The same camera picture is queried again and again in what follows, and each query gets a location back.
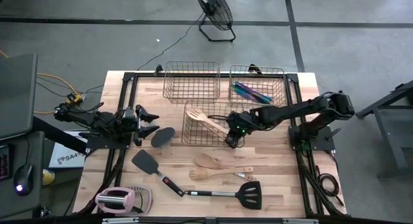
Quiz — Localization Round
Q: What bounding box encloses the gold wire basket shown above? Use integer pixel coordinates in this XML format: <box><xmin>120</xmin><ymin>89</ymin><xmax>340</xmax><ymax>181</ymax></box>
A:
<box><xmin>181</xmin><ymin>100</ymin><xmax>245</xmax><ymax>148</ymax></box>
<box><xmin>163</xmin><ymin>61</ymin><xmax>221</xmax><ymax>104</ymax></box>
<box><xmin>228</xmin><ymin>64</ymin><xmax>288</xmax><ymax>108</ymax></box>

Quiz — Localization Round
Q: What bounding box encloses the black diagonal metal beam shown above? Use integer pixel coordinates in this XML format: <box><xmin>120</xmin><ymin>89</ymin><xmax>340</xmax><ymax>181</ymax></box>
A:
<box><xmin>32</xmin><ymin>116</ymin><xmax>90</xmax><ymax>155</ymax></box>

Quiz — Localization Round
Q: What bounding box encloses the white printed box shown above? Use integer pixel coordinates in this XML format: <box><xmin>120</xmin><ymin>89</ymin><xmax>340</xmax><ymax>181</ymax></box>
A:
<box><xmin>48</xmin><ymin>129</ymin><xmax>87</xmax><ymax>169</ymax></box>

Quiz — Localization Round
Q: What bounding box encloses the dark side desk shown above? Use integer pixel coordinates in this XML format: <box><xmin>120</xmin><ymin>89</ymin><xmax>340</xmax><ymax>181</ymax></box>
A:
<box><xmin>0</xmin><ymin>130</ymin><xmax>45</xmax><ymax>220</ymax></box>

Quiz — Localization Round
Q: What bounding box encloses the black oval turner red-black handle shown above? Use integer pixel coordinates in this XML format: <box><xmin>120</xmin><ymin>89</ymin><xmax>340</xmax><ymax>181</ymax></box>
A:
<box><xmin>148</xmin><ymin>123</ymin><xmax>176</xmax><ymax>148</ymax></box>

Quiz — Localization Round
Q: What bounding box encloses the yellow cable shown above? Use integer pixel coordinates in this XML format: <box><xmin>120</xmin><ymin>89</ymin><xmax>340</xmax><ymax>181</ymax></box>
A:
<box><xmin>0</xmin><ymin>49</ymin><xmax>80</xmax><ymax>116</ymax></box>

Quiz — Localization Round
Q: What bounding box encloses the coiled black cable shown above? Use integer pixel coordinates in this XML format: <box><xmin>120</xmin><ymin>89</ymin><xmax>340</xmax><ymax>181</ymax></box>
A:
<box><xmin>317</xmin><ymin>165</ymin><xmax>345</xmax><ymax>208</ymax></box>

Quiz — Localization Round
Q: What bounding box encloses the slotted wooden spatula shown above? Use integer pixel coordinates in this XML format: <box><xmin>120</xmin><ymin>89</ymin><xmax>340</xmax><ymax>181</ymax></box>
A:
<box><xmin>185</xmin><ymin>107</ymin><xmax>230</xmax><ymax>135</ymax></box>

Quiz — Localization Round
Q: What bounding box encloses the black floor fan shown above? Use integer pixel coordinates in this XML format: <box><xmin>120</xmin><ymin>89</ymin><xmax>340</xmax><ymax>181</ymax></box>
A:
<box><xmin>194</xmin><ymin>0</ymin><xmax>237</xmax><ymax>43</ymax></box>

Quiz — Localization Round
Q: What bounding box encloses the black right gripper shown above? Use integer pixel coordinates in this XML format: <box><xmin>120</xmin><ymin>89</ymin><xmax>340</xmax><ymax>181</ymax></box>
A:
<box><xmin>225</xmin><ymin>110</ymin><xmax>256</xmax><ymax>149</ymax></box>

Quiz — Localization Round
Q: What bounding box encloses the black computer mouse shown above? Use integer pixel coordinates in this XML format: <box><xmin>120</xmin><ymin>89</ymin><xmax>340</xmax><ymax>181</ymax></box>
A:
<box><xmin>13</xmin><ymin>163</ymin><xmax>34</xmax><ymax>197</ymax></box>

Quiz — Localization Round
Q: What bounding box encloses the black keyboard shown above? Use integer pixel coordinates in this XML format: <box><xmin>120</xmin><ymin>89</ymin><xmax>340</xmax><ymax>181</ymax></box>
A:
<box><xmin>0</xmin><ymin>145</ymin><xmax>11</xmax><ymax>181</ymax></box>

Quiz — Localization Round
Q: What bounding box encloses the black metal stand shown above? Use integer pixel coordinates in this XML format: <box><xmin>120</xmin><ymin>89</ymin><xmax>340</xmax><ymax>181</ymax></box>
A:
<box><xmin>354</xmin><ymin>80</ymin><xmax>413</xmax><ymax>179</ymax></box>

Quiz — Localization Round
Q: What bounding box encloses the pink box grater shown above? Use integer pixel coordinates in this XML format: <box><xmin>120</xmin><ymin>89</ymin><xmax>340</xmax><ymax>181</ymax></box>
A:
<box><xmin>94</xmin><ymin>186</ymin><xmax>153</xmax><ymax>217</ymax></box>

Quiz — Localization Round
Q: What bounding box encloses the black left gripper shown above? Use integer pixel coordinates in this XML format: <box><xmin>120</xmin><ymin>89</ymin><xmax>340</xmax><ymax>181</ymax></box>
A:
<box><xmin>121</xmin><ymin>104</ymin><xmax>161</xmax><ymax>147</ymax></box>

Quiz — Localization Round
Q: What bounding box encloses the black slotted turner steel handle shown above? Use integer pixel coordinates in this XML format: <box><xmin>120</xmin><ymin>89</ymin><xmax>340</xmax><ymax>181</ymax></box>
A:
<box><xmin>184</xmin><ymin>181</ymin><xmax>263</xmax><ymax>211</ymax></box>

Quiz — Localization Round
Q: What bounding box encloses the yellow round object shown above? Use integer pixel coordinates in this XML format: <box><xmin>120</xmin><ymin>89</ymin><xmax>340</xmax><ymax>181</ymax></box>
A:
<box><xmin>41</xmin><ymin>168</ymin><xmax>55</xmax><ymax>186</ymax></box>

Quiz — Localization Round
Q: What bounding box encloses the silver black camera rail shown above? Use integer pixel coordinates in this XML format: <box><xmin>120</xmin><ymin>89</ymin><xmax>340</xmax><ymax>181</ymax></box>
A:
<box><xmin>101</xmin><ymin>216</ymin><xmax>320</xmax><ymax>224</ymax></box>

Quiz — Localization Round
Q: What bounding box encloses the black fan power cable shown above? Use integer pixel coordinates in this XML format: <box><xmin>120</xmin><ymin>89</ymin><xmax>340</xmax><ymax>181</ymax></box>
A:
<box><xmin>137</xmin><ymin>12</ymin><xmax>206</xmax><ymax>72</ymax></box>

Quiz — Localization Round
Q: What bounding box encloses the yellow power plug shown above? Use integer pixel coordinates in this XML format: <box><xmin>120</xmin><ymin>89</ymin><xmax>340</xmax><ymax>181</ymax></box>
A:
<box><xmin>65</xmin><ymin>92</ymin><xmax>84</xmax><ymax>106</ymax></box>

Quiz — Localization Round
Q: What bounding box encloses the wooden slotted spoon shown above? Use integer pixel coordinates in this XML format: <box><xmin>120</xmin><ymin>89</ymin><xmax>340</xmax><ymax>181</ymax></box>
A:
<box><xmin>188</xmin><ymin>166</ymin><xmax>255</xmax><ymax>181</ymax></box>

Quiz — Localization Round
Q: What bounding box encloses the grey flat panel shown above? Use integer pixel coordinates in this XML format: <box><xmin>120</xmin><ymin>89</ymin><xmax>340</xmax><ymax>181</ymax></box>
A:
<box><xmin>0</xmin><ymin>54</ymin><xmax>39</xmax><ymax>141</ymax></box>

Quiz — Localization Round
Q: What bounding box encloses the black knife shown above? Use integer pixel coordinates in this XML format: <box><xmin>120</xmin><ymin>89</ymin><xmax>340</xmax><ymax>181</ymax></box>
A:
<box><xmin>234</xmin><ymin>81</ymin><xmax>274</xmax><ymax>104</ymax></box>

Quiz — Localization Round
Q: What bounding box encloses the grey square turner red-black handle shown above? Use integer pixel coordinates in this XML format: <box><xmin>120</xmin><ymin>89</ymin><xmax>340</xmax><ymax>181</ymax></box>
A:
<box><xmin>130</xmin><ymin>148</ymin><xmax>185</xmax><ymax>198</ymax></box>

